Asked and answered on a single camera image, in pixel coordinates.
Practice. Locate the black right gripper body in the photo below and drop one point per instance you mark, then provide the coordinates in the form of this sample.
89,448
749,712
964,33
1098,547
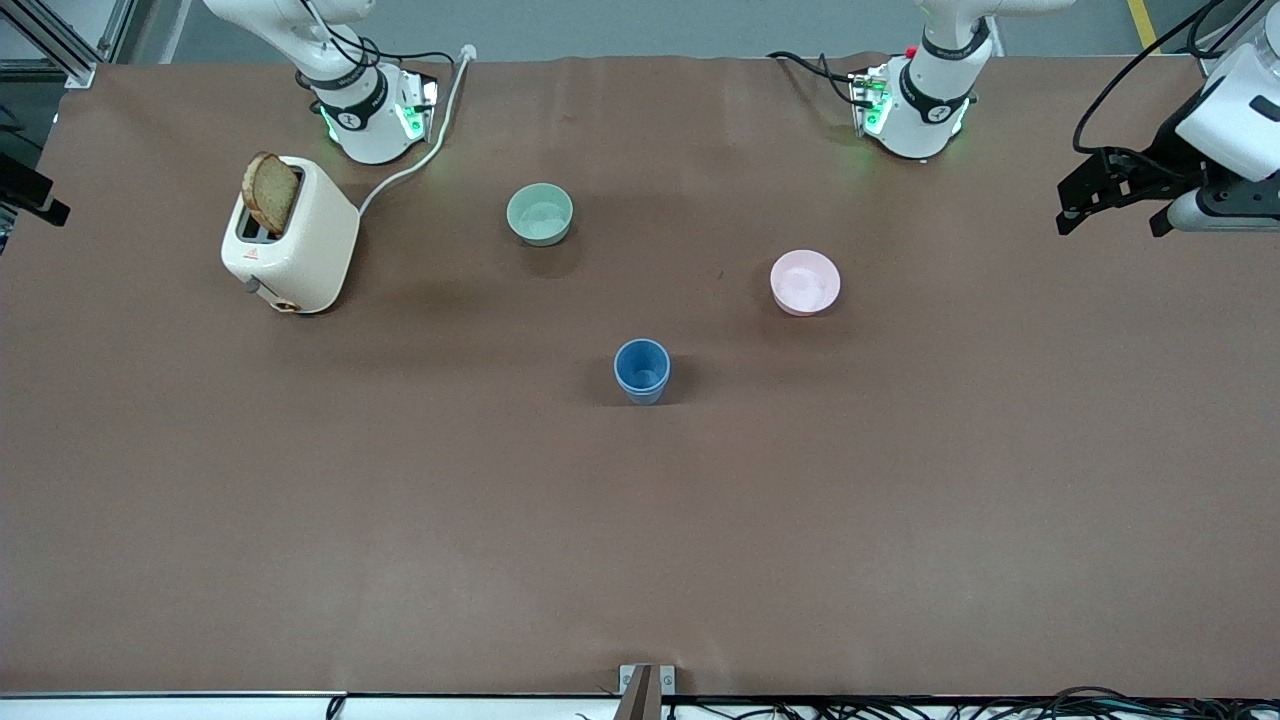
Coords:
22,187

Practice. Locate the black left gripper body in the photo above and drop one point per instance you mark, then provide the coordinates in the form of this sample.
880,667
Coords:
1166,152

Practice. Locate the blue plastic cup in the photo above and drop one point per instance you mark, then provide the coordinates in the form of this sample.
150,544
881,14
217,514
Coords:
640,362
643,397

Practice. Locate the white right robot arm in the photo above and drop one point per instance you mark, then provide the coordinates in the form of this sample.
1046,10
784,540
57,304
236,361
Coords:
365,125

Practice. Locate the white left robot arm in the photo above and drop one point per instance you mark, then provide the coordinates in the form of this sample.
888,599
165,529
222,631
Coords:
925,110

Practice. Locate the brown bread slice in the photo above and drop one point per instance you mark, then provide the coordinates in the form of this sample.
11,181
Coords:
272,195

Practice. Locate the cream white toaster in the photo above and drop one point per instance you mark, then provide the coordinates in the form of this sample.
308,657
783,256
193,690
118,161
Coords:
310,250

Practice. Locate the pink bowl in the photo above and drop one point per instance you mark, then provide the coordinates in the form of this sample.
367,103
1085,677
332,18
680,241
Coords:
805,283

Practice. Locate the green bowl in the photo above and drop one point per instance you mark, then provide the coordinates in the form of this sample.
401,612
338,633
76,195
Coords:
540,215

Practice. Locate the brown table cover sheet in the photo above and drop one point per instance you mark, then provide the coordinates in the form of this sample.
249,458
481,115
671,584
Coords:
640,560

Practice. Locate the aluminium frame profile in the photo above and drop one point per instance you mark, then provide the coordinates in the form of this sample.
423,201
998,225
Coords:
62,48
1222,55

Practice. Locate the white table edge rail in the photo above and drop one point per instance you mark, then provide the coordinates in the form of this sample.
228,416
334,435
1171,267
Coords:
200,708

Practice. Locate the metal table bracket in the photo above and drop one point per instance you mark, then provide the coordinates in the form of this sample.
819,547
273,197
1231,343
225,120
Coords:
666,678

